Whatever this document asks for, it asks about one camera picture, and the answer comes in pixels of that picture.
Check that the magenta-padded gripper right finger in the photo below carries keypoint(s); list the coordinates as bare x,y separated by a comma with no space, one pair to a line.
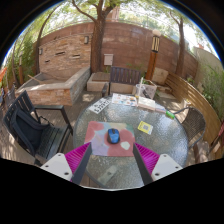
165,168

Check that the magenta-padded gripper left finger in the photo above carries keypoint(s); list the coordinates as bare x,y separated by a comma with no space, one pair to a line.
58,166

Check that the blue computer mouse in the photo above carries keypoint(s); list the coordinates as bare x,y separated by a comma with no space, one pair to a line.
113,136

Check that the floral red mouse pad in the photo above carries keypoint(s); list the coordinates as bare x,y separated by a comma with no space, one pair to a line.
96,143

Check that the black metal chair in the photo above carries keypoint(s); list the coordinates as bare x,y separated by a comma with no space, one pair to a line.
53,140

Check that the yellow card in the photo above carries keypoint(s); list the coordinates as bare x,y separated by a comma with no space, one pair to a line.
145,127

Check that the black bag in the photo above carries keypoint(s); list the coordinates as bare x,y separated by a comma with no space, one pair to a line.
30,130

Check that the green bottle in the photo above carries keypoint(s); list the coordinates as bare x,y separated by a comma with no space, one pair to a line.
170,114

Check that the thin pink book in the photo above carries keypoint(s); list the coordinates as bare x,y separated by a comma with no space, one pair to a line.
160,108

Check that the stone raised planter bed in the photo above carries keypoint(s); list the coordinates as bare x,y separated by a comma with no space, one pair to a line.
50,95

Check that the white licence plate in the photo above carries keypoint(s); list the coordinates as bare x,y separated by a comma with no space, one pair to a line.
99,105

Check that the white planter box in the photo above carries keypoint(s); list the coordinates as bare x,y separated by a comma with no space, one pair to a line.
150,88

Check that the clear plastic cup with straw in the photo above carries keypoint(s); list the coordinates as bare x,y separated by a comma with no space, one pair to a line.
140,90

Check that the concrete square planter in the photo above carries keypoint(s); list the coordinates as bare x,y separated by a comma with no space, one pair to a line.
96,85

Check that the beige stone block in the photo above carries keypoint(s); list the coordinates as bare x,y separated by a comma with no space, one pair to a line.
160,76

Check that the dark wooden slatted chair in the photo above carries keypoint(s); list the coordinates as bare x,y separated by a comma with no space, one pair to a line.
125,75

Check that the white electrical box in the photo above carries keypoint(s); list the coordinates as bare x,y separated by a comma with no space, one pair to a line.
108,59

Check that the slim tree trunk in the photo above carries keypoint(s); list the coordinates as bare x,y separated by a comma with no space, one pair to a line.
181,50

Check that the thick tree trunk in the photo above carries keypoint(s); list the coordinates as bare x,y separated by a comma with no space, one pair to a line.
98,43

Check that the wooden garden lamp post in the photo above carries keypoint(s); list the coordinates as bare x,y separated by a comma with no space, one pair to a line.
151,60

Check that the black wall lamp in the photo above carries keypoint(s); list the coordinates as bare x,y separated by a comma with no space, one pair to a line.
40,51
86,40

